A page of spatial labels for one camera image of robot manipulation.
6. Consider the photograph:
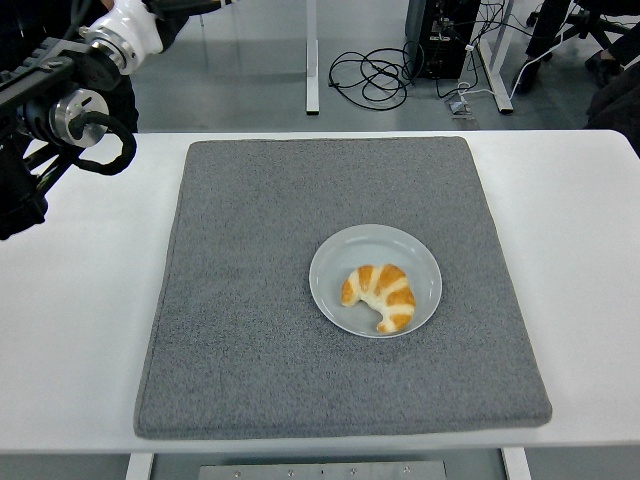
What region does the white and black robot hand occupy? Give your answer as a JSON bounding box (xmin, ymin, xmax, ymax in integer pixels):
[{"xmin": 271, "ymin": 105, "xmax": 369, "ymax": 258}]
[{"xmin": 87, "ymin": 0, "xmax": 239, "ymax": 56}]

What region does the golden croissant bread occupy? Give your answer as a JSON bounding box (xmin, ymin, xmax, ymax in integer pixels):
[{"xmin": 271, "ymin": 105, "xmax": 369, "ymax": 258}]
[{"xmin": 341, "ymin": 263, "xmax": 417, "ymax": 335}]

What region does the pale blue round plate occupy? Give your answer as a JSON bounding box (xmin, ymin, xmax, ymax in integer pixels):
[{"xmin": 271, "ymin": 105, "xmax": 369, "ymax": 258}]
[{"xmin": 308, "ymin": 223, "xmax": 444, "ymax": 340}]

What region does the white desk leg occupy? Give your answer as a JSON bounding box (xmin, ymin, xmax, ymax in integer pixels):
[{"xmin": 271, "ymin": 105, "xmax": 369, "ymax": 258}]
[
  {"xmin": 477, "ymin": 0, "xmax": 515, "ymax": 115},
  {"xmin": 303, "ymin": 0, "xmax": 320, "ymax": 118}
]

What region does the black computer tower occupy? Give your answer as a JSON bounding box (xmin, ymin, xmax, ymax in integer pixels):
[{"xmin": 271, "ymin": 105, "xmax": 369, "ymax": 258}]
[{"xmin": 403, "ymin": 0, "xmax": 482, "ymax": 81}]

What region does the grey floor socket box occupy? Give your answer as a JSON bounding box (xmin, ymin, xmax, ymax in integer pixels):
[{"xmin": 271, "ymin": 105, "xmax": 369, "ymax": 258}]
[{"xmin": 444, "ymin": 97, "xmax": 475, "ymax": 120}]

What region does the grey fabric mat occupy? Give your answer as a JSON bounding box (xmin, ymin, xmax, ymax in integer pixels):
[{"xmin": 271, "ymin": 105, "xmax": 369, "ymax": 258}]
[{"xmin": 133, "ymin": 135, "xmax": 554, "ymax": 441}]

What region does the person's leg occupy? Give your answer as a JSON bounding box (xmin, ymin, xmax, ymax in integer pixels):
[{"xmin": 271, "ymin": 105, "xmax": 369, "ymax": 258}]
[
  {"xmin": 584, "ymin": 29, "xmax": 640, "ymax": 87},
  {"xmin": 513, "ymin": 0, "xmax": 576, "ymax": 95}
]

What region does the white table leg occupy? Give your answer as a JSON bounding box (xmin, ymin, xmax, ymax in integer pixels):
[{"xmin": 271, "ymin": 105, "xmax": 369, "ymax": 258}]
[
  {"xmin": 124, "ymin": 453, "xmax": 156, "ymax": 480},
  {"xmin": 501, "ymin": 446, "xmax": 532, "ymax": 480}
]

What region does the black office chair base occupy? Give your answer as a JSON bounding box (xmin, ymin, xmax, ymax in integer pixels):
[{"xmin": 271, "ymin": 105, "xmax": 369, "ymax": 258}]
[{"xmin": 529, "ymin": 0, "xmax": 640, "ymax": 51}]

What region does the dark bag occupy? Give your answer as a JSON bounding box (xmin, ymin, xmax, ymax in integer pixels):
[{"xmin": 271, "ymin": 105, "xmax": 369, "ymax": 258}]
[{"xmin": 584, "ymin": 64, "xmax": 640, "ymax": 132}]

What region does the black coiled cable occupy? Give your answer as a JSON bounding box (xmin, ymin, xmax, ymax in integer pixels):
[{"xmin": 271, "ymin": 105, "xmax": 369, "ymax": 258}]
[{"xmin": 328, "ymin": 47, "xmax": 419, "ymax": 112}]

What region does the short white cable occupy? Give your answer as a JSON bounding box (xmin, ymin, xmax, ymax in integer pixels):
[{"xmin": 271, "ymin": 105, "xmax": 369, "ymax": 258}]
[{"xmin": 457, "ymin": 82, "xmax": 501, "ymax": 102}]

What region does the long white cable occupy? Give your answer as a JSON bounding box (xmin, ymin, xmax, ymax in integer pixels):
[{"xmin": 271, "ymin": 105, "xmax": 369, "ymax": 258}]
[{"xmin": 510, "ymin": 9, "xmax": 581, "ymax": 92}]

